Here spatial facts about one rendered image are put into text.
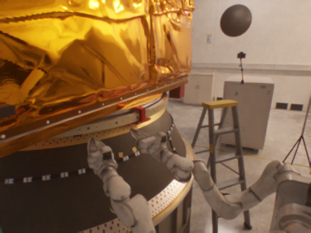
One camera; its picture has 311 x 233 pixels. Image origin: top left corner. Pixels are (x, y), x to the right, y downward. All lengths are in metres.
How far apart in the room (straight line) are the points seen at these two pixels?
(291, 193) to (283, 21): 7.81
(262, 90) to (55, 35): 4.10
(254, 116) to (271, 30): 4.48
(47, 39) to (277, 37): 8.08
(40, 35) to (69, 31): 0.12
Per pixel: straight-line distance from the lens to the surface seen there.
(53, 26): 0.82
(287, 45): 8.52
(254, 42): 8.47
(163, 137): 0.87
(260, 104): 4.57
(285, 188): 0.98
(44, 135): 0.86
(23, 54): 0.75
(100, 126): 1.10
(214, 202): 0.97
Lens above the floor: 2.05
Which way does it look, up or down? 17 degrees down
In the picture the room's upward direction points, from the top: straight up
